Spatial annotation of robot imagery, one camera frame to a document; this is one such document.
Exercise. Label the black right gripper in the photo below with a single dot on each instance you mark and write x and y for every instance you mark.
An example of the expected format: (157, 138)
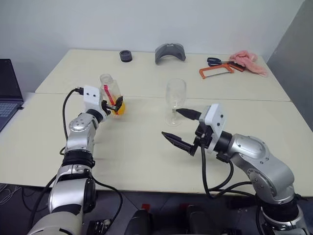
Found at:
(204, 135)

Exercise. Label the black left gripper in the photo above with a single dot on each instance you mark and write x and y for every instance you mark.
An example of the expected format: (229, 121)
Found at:
(105, 107)

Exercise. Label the clear bottle with red tape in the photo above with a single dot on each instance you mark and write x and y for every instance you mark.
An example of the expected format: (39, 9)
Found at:
(113, 89)

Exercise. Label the clear wine glass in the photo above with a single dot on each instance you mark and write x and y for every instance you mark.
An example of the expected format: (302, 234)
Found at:
(175, 90)

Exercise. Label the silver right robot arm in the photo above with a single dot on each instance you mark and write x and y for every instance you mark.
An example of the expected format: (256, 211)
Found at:
(254, 149)

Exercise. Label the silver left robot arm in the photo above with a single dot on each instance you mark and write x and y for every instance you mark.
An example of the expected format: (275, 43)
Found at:
(78, 137)

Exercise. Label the black round lid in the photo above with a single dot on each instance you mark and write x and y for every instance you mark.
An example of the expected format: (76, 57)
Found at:
(125, 56)

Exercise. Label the orange hacksaw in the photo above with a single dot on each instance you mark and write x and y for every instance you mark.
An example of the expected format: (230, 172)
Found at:
(212, 69)

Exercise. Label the pink cloth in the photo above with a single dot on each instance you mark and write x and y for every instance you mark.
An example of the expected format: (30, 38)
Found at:
(247, 61)

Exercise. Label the dark rounded shape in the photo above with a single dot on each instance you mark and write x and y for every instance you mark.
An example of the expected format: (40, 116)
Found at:
(198, 220)
(139, 222)

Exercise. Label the dark laptop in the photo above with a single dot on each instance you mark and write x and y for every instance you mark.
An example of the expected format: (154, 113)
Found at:
(8, 83)

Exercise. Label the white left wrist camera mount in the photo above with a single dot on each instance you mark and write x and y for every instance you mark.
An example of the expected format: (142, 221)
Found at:
(91, 96)

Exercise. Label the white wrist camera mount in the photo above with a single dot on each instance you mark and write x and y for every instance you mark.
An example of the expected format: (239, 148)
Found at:
(91, 96)
(215, 122)

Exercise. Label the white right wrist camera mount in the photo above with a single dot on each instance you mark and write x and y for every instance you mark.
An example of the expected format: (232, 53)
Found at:
(215, 122)

